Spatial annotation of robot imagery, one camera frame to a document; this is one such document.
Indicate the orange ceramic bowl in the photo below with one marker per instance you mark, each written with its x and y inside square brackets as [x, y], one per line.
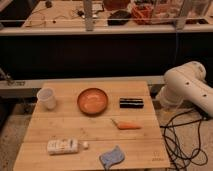
[92, 101]

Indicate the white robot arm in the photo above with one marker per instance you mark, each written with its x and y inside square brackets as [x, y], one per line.
[187, 82]

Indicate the black rectangular box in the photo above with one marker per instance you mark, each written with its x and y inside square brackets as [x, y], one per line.
[131, 103]

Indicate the orange carrot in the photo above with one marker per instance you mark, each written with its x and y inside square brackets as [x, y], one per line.
[126, 125]

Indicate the translucent plastic cup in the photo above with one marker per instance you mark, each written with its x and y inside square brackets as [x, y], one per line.
[47, 98]

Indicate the black object on shelf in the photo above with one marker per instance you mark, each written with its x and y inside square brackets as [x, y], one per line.
[119, 17]

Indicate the blue folded cloth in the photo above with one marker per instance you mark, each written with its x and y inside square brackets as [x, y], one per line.
[113, 157]

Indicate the white lotion bottle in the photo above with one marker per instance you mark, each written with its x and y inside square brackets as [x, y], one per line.
[65, 146]

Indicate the orange basket on shelf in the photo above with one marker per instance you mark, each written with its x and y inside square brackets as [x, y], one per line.
[141, 14]

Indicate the metal rail beam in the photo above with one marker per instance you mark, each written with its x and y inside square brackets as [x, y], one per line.
[29, 88]

